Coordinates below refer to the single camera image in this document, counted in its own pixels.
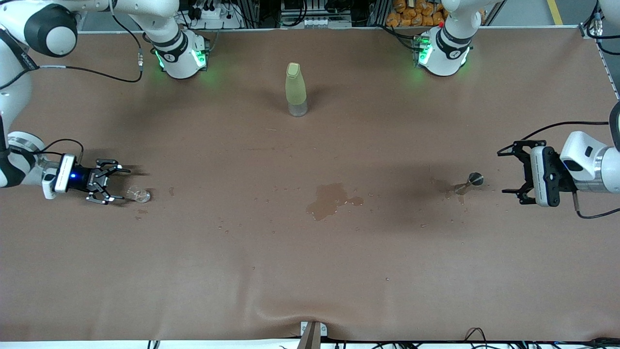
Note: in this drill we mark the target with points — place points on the white power strip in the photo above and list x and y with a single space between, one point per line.
213 14

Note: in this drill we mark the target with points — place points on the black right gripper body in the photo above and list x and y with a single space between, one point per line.
83 180

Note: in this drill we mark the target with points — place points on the large brown liquid puddle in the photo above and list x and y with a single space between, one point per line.
327 198

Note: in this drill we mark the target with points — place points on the aluminium table edge rail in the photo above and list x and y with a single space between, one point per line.
611 77

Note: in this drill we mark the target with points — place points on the orange snack packets pile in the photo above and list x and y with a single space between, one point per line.
407 17

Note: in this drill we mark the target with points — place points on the brown table cloth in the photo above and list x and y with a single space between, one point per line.
310 271

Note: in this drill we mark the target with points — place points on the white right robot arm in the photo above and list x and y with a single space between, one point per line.
179 58

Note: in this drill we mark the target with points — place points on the yellow-green frosted bottle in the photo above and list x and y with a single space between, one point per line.
296 89

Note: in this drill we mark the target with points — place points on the clear glass measuring cup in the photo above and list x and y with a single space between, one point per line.
140 195

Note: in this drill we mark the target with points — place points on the black equipment box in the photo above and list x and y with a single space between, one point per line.
290 7

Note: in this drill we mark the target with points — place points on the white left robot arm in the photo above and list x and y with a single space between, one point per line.
445 53

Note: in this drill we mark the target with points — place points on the metal table edge bracket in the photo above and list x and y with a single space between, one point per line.
310 334

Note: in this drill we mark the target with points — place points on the white connector row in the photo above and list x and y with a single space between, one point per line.
317 22

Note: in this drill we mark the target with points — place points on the aluminium frame post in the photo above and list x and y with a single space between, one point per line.
588 30

